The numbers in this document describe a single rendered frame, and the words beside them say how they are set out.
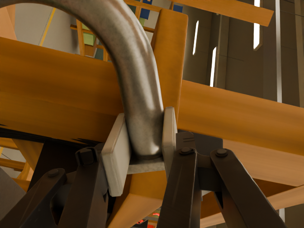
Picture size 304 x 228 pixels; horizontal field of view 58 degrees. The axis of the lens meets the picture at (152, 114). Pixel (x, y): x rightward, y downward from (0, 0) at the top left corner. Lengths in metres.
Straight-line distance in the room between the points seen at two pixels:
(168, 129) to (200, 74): 11.56
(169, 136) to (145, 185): 0.11
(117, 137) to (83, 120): 0.24
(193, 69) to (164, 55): 11.41
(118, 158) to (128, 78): 0.05
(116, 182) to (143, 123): 0.05
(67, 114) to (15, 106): 0.08
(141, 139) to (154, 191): 0.08
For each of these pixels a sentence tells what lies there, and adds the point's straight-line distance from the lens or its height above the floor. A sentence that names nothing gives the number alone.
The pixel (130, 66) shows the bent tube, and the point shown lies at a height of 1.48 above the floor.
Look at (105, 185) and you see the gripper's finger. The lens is 0.16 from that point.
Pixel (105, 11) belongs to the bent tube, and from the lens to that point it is 0.19.
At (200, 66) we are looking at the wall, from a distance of 11.92.
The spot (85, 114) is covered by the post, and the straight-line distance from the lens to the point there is 0.40.
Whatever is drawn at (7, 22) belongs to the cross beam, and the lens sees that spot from 0.51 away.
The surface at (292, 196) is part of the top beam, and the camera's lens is 0.70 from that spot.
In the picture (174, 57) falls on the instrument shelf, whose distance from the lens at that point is 0.34.
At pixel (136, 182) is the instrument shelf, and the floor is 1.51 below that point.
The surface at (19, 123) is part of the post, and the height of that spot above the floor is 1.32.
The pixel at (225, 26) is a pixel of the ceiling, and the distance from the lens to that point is 10.66.
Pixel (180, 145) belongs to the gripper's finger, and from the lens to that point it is 0.17.
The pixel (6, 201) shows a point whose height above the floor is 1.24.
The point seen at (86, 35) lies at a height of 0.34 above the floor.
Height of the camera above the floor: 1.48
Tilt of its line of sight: 6 degrees up
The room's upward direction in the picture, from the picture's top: 102 degrees clockwise
